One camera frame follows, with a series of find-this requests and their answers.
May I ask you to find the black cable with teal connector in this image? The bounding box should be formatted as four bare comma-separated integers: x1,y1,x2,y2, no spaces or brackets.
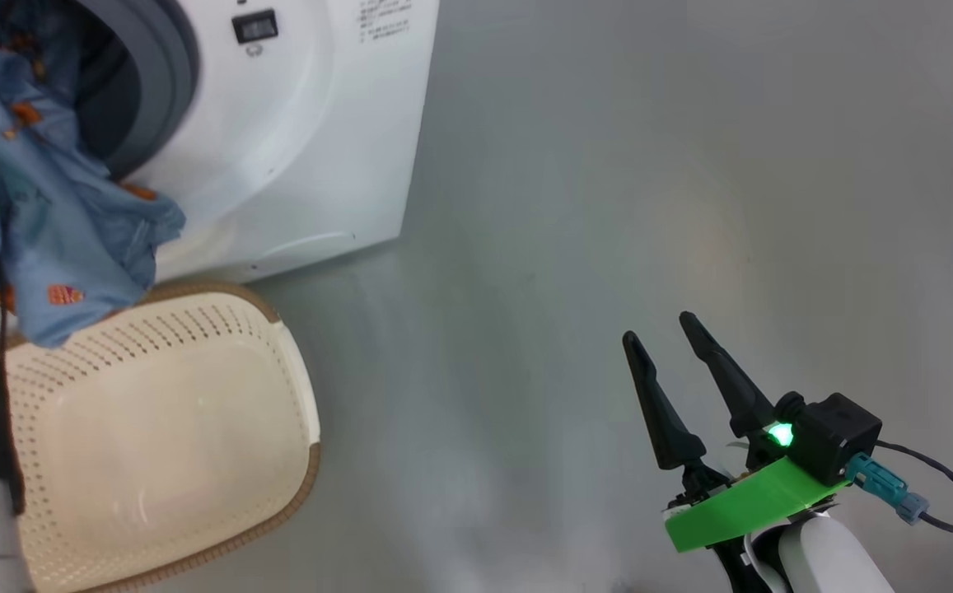
845,441,953,561

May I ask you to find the black printed text label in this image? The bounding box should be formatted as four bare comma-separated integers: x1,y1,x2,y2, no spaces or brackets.
357,0,413,44

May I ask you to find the cream perforated laundry basket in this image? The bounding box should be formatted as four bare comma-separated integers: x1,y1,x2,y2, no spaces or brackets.
0,280,323,593

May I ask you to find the white front-load washing machine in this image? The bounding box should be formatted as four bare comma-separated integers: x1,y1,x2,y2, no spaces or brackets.
72,0,441,285

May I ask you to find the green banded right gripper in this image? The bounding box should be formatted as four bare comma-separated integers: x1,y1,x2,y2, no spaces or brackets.
622,311,852,577

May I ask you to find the blue cartoon print garment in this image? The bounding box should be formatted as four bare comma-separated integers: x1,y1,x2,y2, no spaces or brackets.
0,0,188,351

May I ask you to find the grey rubber door gasket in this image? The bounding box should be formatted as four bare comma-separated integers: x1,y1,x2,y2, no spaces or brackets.
72,0,202,182

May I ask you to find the black door latch socket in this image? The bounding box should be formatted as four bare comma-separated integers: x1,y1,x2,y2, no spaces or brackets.
231,9,280,45

